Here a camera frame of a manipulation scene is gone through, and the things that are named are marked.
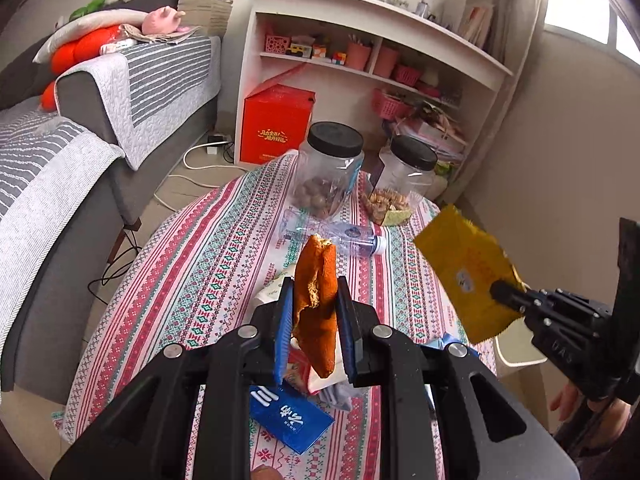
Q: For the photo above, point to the red gift box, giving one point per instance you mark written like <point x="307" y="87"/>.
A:
<point x="276" y="118"/>

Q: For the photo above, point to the right hand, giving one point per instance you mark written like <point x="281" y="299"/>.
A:
<point x="588" y="425"/>

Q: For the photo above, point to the white bookshelf unit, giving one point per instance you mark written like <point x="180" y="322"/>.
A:
<point x="303" y="43"/>

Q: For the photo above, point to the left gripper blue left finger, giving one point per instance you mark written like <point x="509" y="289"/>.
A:
<point x="282" y="325"/>

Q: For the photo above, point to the orange peel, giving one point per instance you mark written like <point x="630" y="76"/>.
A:
<point x="314" y="311"/>

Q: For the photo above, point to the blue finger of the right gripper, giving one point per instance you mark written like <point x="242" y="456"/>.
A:
<point x="521" y="301"/>

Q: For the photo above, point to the orange cushion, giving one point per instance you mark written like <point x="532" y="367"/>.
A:
<point x="82" y="49"/>

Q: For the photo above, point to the blue tissue packet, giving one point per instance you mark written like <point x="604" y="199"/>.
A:
<point x="289" y="416"/>

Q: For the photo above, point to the pink storage bucket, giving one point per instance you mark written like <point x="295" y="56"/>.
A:
<point x="357" y="56"/>

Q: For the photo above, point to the yellow snack wrapper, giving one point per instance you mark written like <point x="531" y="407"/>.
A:
<point x="467" y="261"/>

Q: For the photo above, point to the grey sofa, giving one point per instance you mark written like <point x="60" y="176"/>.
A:
<point x="67" y="196"/>

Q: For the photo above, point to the pile of papers and books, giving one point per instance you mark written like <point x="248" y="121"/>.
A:
<point x="429" y="124"/>

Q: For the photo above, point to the crushed clear water bottle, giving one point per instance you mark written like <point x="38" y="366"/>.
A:
<point x="349" y="239"/>

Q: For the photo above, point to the striped grey sofa cover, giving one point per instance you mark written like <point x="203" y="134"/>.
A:
<point x="148" y="91"/>

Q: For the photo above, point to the white trash bin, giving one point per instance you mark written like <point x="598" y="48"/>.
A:
<point x="514" y="348"/>

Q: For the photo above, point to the white pillow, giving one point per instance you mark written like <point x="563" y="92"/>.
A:
<point x="83" y="25"/>

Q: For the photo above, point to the jar with pistachios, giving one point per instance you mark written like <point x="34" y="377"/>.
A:
<point x="406" y="174"/>

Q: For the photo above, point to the red instant noodle cup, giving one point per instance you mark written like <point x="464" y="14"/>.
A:
<point x="299" y="370"/>

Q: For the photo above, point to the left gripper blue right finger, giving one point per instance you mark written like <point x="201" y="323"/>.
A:
<point x="347" y="327"/>

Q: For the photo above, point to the jar with brown nuts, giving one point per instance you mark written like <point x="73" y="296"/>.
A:
<point x="327" y="167"/>

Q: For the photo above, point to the pink pig plush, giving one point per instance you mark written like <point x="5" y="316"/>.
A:
<point x="162" y="21"/>

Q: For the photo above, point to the left hand thumb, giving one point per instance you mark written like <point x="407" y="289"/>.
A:
<point x="265" y="473"/>

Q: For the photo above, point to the blue milk carton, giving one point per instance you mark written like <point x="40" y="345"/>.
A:
<point x="458" y="347"/>

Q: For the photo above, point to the striped patterned tablecloth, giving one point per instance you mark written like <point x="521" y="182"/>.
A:
<point x="194" y="279"/>

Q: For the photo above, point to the pink basket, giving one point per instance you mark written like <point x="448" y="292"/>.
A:
<point x="389" y="107"/>

